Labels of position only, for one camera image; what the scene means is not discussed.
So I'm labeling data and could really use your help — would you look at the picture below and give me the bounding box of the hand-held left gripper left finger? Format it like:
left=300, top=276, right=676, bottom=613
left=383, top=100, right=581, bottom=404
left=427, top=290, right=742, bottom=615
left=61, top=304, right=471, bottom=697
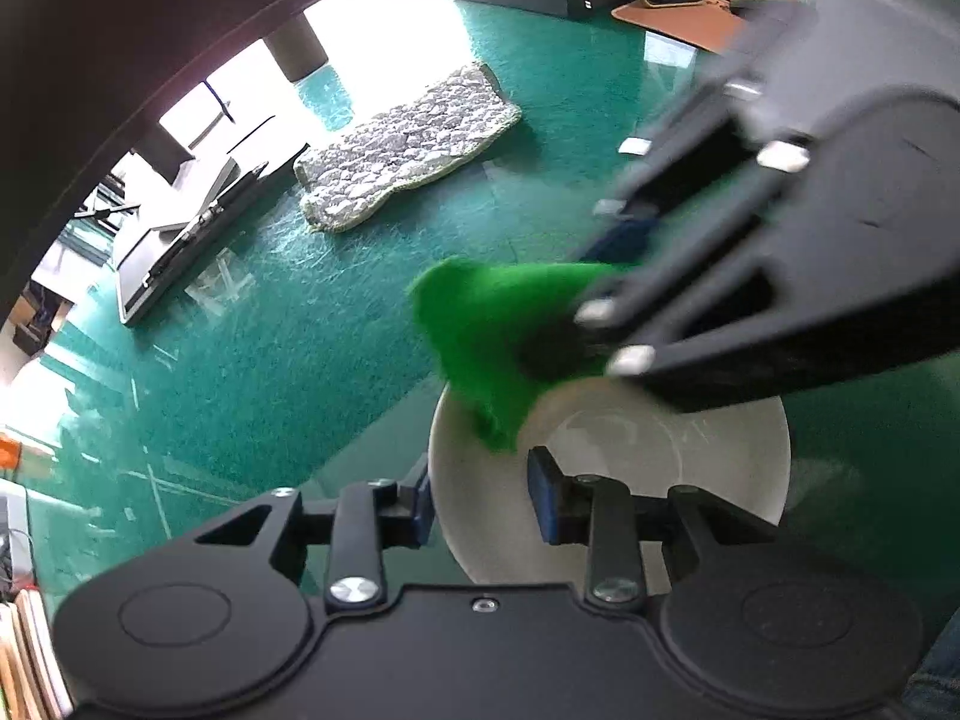
left=195, top=457, right=432, bottom=608

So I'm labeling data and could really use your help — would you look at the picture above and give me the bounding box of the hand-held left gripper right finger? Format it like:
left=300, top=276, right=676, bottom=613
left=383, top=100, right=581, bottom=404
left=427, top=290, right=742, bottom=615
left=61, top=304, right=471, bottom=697
left=527, top=448, right=777, bottom=612

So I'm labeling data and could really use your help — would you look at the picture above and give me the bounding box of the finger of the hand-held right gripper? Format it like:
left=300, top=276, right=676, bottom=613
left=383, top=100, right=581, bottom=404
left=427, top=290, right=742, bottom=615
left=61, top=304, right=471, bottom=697
left=517, top=225, right=782, bottom=415
left=583, top=82, right=812, bottom=265

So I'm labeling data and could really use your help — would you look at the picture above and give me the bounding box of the white bowl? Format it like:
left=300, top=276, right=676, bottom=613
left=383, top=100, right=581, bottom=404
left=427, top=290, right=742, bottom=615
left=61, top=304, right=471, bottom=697
left=427, top=377, right=793, bottom=595

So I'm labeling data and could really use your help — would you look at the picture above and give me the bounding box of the bright green cloth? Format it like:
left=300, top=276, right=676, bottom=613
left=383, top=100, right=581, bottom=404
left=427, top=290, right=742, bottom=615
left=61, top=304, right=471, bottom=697
left=409, top=256, right=647, bottom=455

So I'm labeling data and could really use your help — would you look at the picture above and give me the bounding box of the brown mouse pad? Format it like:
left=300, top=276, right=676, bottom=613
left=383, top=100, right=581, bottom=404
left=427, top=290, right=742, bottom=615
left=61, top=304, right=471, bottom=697
left=610, top=0, right=816, bottom=55

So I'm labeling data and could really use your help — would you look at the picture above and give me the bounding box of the silver quilted cloth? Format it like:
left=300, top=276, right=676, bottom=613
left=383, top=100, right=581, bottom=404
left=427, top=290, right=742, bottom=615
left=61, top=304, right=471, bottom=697
left=293, top=61, right=524, bottom=234

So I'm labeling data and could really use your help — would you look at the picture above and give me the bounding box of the black monitor stand base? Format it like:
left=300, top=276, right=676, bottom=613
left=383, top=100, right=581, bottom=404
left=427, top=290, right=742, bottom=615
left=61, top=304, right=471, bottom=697
left=112, top=138, right=313, bottom=328

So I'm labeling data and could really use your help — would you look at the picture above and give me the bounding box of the black pen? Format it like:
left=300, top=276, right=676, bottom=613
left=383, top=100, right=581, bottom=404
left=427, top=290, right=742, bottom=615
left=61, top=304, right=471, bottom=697
left=148, top=163, right=269, bottom=280

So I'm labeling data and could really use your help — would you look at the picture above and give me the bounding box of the grey pen holder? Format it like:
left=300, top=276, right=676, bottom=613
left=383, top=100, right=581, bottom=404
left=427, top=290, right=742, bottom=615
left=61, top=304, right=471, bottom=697
left=0, top=491, right=36, bottom=587

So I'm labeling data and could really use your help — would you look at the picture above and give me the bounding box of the wooden boards stack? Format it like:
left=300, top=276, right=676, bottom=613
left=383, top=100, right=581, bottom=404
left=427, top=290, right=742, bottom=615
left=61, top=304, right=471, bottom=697
left=0, top=587, right=74, bottom=720

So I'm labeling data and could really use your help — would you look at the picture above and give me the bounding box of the person's blue trouser leg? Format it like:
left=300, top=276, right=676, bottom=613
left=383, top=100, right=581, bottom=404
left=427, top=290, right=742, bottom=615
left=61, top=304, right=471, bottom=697
left=906, top=636, right=960, bottom=720

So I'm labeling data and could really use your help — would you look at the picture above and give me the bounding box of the grey cylindrical post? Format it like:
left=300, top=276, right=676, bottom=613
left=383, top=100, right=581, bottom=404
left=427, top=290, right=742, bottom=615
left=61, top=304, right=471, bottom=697
left=265, top=13, right=329, bottom=83

